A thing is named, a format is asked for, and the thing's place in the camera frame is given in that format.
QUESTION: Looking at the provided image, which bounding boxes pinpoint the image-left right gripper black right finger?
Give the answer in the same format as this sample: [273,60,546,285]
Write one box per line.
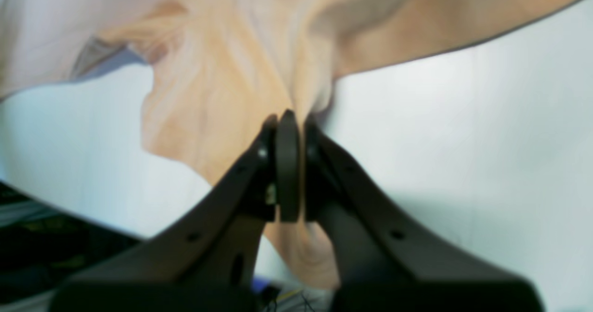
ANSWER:
[303,118,543,312]

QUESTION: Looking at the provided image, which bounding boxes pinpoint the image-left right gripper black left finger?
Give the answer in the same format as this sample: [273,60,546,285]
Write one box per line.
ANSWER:
[49,110,300,312]

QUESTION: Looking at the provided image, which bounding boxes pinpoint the peach orange T-shirt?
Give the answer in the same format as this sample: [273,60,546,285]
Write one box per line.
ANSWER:
[1,0,592,295]

